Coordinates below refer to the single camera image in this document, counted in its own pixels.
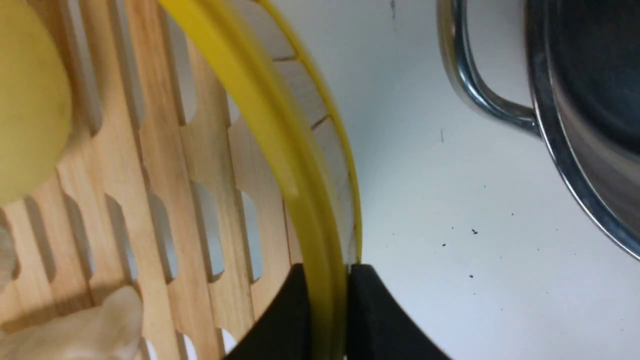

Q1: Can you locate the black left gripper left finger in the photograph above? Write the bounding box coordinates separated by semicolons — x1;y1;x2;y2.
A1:
224;264;312;360

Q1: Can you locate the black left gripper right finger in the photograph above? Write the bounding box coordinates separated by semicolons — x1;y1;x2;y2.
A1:
346;264;449;360

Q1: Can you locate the yellow rimmed bamboo steamer basket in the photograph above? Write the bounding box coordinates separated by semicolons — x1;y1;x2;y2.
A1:
1;0;362;360

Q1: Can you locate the stainless steel pot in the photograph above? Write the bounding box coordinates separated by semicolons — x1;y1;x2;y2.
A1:
436;0;640;259

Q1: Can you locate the white crescent dumpling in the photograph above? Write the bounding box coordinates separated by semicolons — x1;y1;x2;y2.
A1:
0;285;143;360

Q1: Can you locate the yellow-green round bun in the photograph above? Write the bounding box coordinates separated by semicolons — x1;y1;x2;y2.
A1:
0;0;73;205

